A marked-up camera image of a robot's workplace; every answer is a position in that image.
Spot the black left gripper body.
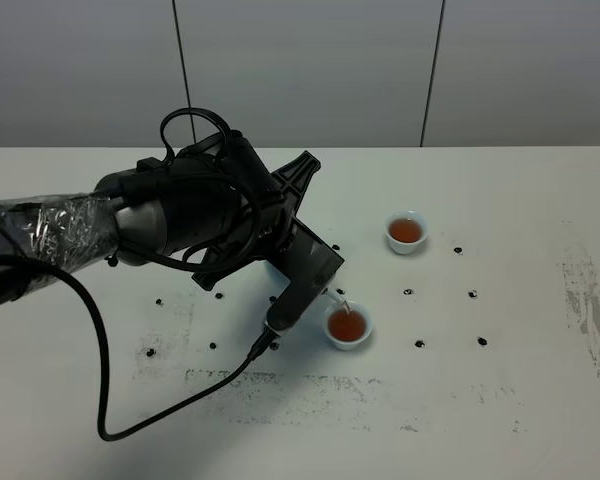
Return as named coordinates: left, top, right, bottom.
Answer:
left=192, top=149, right=321, bottom=291

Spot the light blue porcelain teapot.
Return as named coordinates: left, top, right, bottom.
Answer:
left=265, top=262, right=351, bottom=312

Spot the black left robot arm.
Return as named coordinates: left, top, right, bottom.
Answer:
left=0, top=129, right=342, bottom=331

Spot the near blue porcelain teacup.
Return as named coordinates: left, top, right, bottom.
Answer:
left=323, top=302, right=373, bottom=351

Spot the blue porcelain teacup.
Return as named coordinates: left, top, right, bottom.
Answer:
left=385, top=211, right=429, bottom=255
left=323, top=302, right=373, bottom=351

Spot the far blue porcelain teacup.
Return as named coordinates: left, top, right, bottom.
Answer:
left=385, top=211, right=429, bottom=255

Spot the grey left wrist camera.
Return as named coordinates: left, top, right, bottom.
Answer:
left=265, top=219, right=344, bottom=336

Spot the black left camera cable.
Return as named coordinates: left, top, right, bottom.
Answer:
left=0, top=107, right=276, bottom=442

